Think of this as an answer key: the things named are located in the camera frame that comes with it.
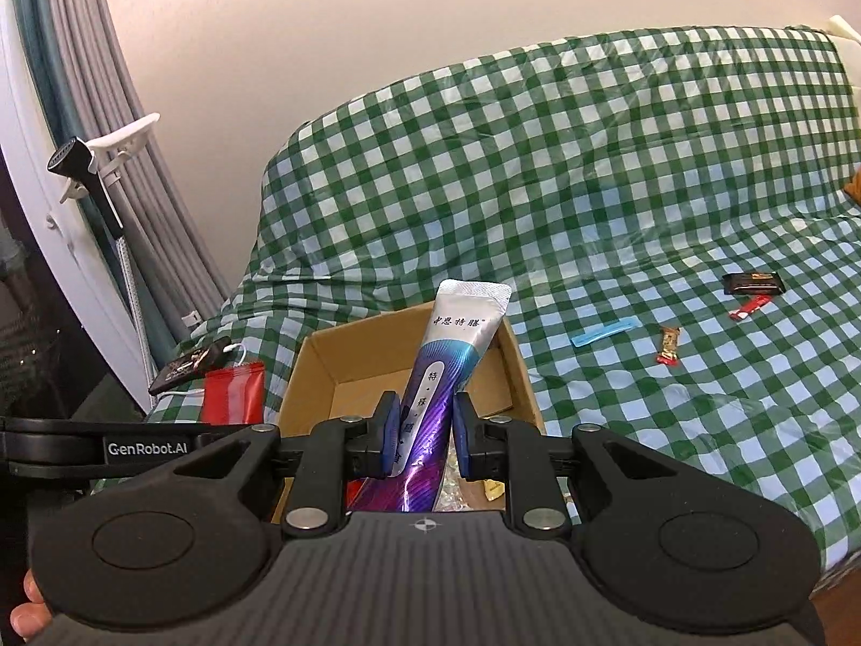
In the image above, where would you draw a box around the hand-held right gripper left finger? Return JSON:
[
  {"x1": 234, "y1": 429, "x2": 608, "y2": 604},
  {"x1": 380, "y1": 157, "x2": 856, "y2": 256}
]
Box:
[{"x1": 175, "y1": 390, "x2": 403, "y2": 540}]

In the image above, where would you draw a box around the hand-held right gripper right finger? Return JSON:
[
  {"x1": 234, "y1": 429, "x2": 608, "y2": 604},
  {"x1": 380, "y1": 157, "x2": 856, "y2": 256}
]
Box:
[{"x1": 452, "y1": 392, "x2": 682, "y2": 540}]

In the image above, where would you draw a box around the clear plastic bag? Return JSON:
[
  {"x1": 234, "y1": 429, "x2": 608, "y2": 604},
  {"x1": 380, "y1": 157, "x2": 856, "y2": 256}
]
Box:
[{"x1": 436, "y1": 447, "x2": 512, "y2": 516}]

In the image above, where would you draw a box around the purple toothpaste tube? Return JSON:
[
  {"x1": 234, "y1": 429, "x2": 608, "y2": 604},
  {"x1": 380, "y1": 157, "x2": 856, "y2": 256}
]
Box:
[{"x1": 352, "y1": 279, "x2": 513, "y2": 516}]

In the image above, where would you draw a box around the cardboard box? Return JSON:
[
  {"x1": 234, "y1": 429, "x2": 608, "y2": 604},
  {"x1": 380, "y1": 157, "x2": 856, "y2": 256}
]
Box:
[{"x1": 272, "y1": 310, "x2": 546, "y2": 527}]

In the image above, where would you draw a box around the red snack packet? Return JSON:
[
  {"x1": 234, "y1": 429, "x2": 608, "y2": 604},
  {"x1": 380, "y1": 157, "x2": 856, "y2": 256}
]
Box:
[{"x1": 203, "y1": 362, "x2": 266, "y2": 426}]

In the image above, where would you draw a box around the person's left hand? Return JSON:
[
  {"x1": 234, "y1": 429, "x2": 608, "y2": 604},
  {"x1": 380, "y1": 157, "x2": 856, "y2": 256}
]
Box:
[{"x1": 3, "y1": 568, "x2": 63, "y2": 644}]

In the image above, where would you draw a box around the phone with patterned case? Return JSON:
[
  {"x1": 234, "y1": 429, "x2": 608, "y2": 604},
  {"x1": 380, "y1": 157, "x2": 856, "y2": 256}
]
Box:
[{"x1": 149, "y1": 338, "x2": 234, "y2": 397}]

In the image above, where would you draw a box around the small blue packet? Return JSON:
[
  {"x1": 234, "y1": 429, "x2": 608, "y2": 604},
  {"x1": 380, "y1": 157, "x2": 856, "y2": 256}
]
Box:
[{"x1": 571, "y1": 318, "x2": 639, "y2": 349}]

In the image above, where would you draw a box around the green checkered blanket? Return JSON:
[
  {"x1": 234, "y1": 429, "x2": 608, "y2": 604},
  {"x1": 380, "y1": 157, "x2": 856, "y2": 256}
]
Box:
[{"x1": 87, "y1": 23, "x2": 861, "y2": 586}]

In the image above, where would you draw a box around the black garment steamer head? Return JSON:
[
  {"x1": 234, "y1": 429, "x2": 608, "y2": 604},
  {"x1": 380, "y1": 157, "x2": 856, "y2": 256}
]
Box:
[{"x1": 46, "y1": 137, "x2": 123, "y2": 241}]

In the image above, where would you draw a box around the white plastic hanger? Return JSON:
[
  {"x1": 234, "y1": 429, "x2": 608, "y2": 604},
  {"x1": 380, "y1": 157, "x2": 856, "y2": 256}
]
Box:
[{"x1": 58, "y1": 112, "x2": 161, "y2": 207}]

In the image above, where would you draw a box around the black snack packet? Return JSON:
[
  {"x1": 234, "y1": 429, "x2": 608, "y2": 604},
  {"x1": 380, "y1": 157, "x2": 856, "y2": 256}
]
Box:
[{"x1": 723, "y1": 271, "x2": 785, "y2": 296}]

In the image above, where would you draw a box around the grey curtain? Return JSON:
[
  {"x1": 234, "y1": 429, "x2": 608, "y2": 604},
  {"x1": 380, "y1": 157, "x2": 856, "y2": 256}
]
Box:
[{"x1": 30, "y1": 0, "x2": 231, "y2": 324}]

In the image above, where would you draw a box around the braided steamer hose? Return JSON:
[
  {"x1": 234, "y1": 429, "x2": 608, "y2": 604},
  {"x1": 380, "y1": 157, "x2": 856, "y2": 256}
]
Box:
[{"x1": 117, "y1": 235, "x2": 153, "y2": 379}]

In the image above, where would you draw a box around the white charging cable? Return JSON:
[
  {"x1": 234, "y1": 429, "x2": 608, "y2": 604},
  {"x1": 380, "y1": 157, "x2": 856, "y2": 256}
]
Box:
[{"x1": 163, "y1": 342, "x2": 249, "y2": 399}]

